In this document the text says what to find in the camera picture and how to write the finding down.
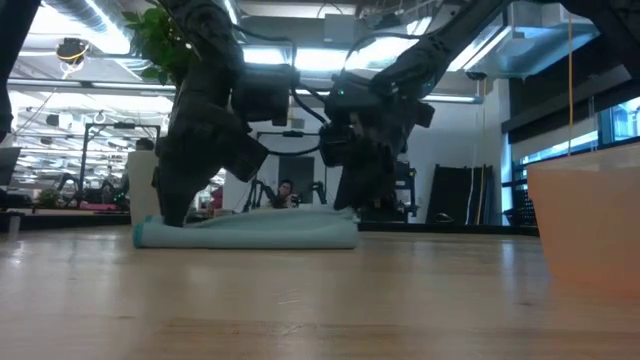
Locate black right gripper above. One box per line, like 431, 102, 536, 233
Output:
333, 101, 436, 211

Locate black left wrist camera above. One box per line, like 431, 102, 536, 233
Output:
219, 132, 270, 184

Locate black ceiling dome fixture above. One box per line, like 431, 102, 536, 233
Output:
54, 37, 92, 66

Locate silver ventilation duct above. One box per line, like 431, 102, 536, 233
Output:
42, 0, 132, 56

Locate black monitor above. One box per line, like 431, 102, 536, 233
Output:
0, 146, 22, 187

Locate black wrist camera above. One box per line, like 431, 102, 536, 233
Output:
318, 123, 362, 168
219, 132, 270, 184

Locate black shelf unit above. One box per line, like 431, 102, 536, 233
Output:
394, 167, 418, 222

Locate orange translucent plastic basket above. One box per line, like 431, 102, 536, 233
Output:
527, 144, 640, 301

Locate seated person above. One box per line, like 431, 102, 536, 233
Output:
272, 178, 302, 209

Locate black aluminium table frame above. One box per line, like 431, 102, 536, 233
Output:
0, 209, 540, 237

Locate white plant pot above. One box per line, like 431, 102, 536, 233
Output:
127, 151, 162, 227

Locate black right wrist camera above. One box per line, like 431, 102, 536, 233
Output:
318, 123, 362, 168

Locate teal microfiber towel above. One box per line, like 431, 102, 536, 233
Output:
132, 206, 360, 250

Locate green leafy plant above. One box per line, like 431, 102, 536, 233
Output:
121, 0, 196, 86

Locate black leaning panels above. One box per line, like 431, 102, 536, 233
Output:
428, 163, 495, 226

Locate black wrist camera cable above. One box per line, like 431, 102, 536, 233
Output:
287, 84, 327, 156

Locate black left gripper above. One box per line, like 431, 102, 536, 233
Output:
153, 98, 251, 228

